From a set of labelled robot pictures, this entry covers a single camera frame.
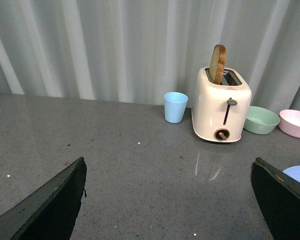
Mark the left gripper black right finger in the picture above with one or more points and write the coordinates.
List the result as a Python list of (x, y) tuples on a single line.
[(278, 197)]

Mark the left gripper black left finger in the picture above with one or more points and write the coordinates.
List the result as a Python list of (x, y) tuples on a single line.
[(50, 212)]

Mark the pink bowl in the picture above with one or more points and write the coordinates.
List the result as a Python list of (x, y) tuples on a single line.
[(290, 122)]

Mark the green bowl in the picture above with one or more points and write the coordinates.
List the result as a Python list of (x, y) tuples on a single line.
[(260, 121)]

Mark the cream toaster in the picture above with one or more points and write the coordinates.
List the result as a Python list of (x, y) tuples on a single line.
[(219, 111)]

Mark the light blue cup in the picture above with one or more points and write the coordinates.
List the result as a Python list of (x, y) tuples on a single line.
[(174, 106)]

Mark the bread slice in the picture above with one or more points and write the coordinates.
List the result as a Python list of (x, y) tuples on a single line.
[(217, 63)]

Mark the white curtain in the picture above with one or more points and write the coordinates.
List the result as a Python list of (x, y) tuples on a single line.
[(138, 50)]

